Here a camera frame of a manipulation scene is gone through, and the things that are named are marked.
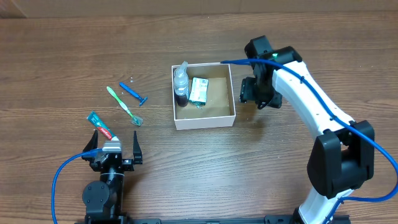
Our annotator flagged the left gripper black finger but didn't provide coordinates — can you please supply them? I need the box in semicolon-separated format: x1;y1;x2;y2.
132;131;143;164
82;130;98;161

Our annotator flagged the green white soap packet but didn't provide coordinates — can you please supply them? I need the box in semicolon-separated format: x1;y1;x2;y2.
189;77;209;108

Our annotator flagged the clear bottle with dark liquid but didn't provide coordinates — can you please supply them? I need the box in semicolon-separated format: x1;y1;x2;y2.
174;61;189;107

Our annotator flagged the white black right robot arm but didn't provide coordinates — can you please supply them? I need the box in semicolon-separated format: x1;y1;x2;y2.
239;35;374;223

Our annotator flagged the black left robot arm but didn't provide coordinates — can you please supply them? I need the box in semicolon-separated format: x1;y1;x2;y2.
82;131;143;223

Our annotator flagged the green red toothpaste tube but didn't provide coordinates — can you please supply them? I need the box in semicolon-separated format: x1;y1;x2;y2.
87;111;119;141

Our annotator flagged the green toothbrush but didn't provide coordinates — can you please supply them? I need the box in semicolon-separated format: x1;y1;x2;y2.
106;86;143;126

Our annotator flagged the white cardboard box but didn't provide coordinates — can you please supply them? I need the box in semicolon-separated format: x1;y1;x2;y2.
172;62;236;130

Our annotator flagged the blue disposable razor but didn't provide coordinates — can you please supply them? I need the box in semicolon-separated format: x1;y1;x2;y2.
119;82;148;106

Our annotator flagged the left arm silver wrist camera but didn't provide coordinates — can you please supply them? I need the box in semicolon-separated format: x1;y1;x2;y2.
102;141;122;153

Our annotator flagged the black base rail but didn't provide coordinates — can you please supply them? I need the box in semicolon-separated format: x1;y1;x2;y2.
74;212;351;224

